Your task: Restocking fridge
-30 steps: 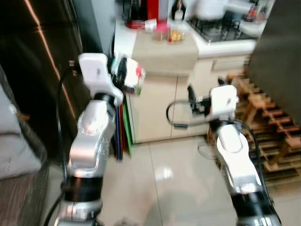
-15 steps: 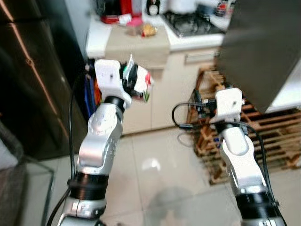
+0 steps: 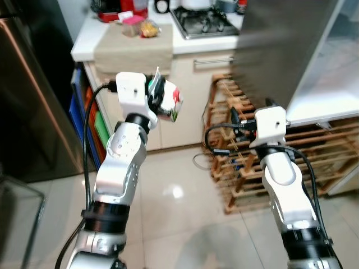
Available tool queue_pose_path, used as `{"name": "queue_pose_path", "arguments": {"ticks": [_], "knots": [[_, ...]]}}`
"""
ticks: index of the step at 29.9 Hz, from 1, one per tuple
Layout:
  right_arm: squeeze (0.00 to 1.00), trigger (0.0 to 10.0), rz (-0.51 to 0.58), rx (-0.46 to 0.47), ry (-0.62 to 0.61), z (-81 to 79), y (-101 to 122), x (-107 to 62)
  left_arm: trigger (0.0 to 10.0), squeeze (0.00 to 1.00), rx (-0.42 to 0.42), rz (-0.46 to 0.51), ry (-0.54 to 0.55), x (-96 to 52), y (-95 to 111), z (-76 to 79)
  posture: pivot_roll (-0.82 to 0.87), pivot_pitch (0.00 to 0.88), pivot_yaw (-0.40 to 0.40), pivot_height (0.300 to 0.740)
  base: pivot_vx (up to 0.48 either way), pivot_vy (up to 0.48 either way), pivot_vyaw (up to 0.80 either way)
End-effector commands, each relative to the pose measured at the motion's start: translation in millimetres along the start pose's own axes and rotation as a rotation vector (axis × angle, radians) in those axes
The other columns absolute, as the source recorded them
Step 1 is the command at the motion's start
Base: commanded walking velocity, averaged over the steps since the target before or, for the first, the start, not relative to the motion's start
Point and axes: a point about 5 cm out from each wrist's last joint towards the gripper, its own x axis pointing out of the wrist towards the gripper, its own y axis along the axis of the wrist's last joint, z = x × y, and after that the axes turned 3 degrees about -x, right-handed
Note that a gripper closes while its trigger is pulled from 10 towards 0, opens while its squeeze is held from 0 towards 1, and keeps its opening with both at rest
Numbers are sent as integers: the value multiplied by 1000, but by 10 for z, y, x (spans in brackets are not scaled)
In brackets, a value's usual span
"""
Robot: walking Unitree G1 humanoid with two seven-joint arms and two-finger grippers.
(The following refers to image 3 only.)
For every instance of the red coffee machine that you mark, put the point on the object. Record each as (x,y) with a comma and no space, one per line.
(106,14)

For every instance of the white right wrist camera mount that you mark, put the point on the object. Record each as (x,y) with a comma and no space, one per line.
(269,126)

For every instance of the small white paper card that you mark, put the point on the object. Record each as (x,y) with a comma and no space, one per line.
(125,15)

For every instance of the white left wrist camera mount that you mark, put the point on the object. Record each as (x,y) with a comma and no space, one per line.
(132,92)

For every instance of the beige cloth mat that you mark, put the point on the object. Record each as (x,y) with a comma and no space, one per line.
(132,53)

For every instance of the white kitchen counter cabinet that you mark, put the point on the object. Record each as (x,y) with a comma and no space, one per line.
(179,95)

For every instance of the steel gas stove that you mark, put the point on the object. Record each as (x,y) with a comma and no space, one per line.
(205,25)

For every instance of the orange plastic board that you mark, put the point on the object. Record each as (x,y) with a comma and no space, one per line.
(90,103)

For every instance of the wooden wine rack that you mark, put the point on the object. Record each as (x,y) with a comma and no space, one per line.
(235,185)

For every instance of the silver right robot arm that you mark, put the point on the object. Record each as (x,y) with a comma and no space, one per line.
(286,190)

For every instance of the green plastic board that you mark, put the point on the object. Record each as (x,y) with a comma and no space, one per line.
(101,129)

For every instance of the blue plastic board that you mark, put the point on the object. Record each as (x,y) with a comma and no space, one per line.
(76,112)

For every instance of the glass table with metal frame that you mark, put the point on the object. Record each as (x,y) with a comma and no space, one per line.
(17,224)

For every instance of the tall dark steel appliance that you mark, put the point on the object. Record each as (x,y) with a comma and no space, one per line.
(33,84)

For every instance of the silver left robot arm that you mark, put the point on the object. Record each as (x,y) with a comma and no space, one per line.
(120,162)

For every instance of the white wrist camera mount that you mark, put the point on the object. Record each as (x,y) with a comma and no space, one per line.
(132,92)
(269,126)

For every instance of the clear bag of yellow snacks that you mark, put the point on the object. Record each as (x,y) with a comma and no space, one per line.
(150,29)

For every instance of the small juice carton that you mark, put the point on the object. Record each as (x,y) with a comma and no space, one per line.
(173,101)

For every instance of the pink plastic box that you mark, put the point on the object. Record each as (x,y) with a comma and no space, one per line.
(133,25)

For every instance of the grey glass canister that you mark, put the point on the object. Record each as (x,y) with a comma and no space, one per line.
(224,5)

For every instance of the steel fridge door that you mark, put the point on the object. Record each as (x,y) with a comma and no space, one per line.
(269,45)

